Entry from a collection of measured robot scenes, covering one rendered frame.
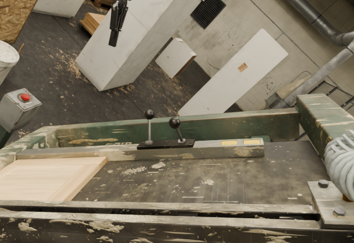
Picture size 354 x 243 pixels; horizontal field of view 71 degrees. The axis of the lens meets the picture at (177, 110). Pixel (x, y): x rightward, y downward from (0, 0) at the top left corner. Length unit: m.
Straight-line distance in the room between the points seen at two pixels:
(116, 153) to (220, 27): 8.13
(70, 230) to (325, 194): 0.50
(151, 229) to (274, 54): 3.97
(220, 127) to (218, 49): 7.85
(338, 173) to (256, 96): 8.47
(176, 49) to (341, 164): 5.50
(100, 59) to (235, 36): 6.00
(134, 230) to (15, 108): 0.98
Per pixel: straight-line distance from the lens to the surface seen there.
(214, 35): 8.88
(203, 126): 1.05
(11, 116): 1.41
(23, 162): 1.16
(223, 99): 4.44
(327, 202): 0.49
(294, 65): 8.79
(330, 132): 0.75
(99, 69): 3.51
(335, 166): 0.41
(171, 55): 5.84
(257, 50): 4.32
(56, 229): 0.64
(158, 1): 3.13
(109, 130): 1.20
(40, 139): 1.30
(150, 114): 0.89
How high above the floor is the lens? 1.83
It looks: 22 degrees down
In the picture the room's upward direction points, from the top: 45 degrees clockwise
